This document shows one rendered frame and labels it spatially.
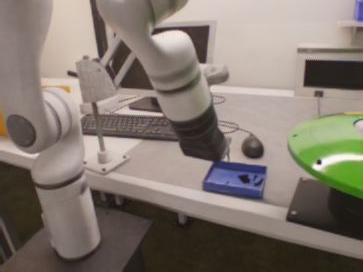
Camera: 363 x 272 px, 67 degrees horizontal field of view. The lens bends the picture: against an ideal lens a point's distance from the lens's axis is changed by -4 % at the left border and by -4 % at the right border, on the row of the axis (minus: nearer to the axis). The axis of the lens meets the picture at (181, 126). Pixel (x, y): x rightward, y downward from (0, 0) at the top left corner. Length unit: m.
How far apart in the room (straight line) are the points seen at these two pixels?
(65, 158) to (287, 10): 1.15
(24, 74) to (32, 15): 0.08
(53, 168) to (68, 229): 0.12
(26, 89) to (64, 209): 0.22
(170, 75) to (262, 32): 1.11
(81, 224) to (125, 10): 0.41
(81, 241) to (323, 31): 1.22
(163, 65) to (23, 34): 0.20
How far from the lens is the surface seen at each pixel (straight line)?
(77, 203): 0.56
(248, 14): 1.45
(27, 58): 0.45
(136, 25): 0.31
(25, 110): 0.47
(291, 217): 0.57
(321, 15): 1.40
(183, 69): 0.35
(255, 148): 0.76
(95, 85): 0.70
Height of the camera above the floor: 1.28
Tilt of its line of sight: 22 degrees down
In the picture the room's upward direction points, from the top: 4 degrees counter-clockwise
